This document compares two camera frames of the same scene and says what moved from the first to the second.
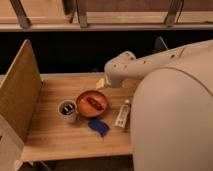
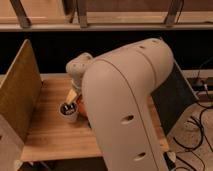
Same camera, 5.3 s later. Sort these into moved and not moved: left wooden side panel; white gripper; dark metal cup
Moved: white gripper
Not moved: dark metal cup; left wooden side panel
